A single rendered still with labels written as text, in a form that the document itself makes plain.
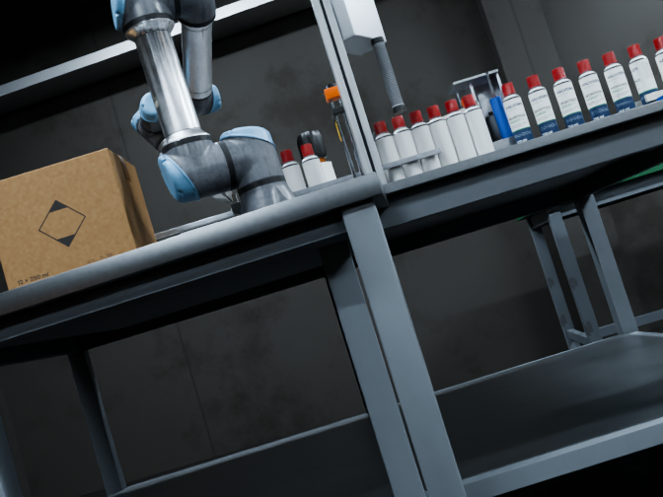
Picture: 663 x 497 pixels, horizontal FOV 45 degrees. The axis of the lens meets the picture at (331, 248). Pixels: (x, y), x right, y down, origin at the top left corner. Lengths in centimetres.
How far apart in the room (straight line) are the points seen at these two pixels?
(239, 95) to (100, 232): 314
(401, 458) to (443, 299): 309
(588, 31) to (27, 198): 368
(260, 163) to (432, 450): 77
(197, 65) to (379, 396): 99
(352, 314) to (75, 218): 68
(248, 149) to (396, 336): 64
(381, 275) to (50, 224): 82
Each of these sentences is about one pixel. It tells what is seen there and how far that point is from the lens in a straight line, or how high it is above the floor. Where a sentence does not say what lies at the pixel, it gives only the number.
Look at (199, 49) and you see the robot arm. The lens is 210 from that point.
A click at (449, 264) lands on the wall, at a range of 468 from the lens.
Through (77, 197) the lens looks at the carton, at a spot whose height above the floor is 103.
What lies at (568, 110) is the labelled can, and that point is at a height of 96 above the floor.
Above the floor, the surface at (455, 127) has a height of 100.
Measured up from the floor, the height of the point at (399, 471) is 28.
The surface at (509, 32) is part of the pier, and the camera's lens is 474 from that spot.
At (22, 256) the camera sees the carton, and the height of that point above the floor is 94.
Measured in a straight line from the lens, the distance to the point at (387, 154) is 225.
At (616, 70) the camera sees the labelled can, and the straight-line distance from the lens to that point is 243.
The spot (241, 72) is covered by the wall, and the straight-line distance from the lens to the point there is 496.
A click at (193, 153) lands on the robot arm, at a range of 182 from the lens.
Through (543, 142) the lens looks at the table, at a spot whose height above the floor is 82.
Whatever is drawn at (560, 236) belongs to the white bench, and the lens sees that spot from 340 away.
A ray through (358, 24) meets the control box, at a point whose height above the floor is 132.
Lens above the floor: 62
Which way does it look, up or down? 4 degrees up
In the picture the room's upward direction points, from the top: 17 degrees counter-clockwise
